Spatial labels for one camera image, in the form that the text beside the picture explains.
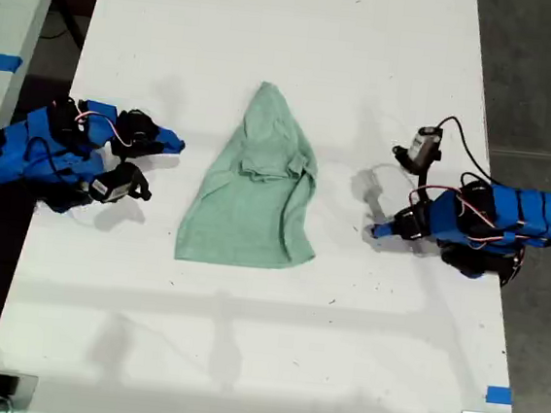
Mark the small black box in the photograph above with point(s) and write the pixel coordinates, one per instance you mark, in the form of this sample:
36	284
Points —
0	381

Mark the short blue tape piece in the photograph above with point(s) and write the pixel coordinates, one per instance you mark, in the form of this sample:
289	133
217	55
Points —
499	395

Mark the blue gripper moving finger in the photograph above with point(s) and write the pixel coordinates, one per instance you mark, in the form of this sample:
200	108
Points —
386	234
166	147

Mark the grey side table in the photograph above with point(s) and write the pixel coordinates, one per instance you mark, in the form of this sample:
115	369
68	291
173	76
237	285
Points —
9	0

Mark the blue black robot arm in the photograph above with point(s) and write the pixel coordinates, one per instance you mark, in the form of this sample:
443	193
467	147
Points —
504	214
41	154

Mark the black camera stalk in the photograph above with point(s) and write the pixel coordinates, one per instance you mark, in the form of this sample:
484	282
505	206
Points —
423	179

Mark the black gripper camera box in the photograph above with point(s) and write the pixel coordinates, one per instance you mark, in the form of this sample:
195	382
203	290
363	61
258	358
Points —
420	147
114	186

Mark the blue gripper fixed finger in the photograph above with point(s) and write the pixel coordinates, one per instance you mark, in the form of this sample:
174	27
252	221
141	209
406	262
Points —
386	226
169	135

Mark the pale green T-shirt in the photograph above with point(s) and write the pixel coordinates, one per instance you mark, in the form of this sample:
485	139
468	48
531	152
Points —
243	213

